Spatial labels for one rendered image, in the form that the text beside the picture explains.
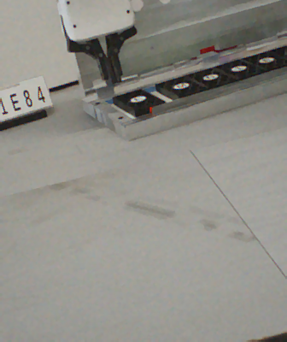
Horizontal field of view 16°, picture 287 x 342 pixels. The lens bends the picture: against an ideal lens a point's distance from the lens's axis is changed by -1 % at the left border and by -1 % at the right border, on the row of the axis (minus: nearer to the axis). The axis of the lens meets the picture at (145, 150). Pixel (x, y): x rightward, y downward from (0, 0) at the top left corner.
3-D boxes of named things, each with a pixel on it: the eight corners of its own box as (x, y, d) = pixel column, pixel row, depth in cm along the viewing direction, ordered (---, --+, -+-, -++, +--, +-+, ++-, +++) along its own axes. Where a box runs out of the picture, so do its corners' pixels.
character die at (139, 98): (136, 118, 150) (134, 110, 150) (113, 104, 159) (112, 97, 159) (166, 109, 152) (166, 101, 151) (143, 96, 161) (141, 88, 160)
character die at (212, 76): (210, 95, 154) (208, 87, 154) (184, 83, 163) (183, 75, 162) (240, 86, 155) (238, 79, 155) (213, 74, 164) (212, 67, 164)
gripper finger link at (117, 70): (105, 38, 151) (118, 83, 152) (125, 32, 152) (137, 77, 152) (99, 39, 154) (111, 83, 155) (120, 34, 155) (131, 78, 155)
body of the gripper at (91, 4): (54, -33, 146) (74, 44, 147) (120, -50, 149) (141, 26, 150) (42, -27, 153) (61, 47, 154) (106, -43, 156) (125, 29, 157)
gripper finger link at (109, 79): (84, 44, 150) (96, 89, 151) (104, 38, 151) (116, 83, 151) (78, 45, 153) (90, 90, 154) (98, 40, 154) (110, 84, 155)
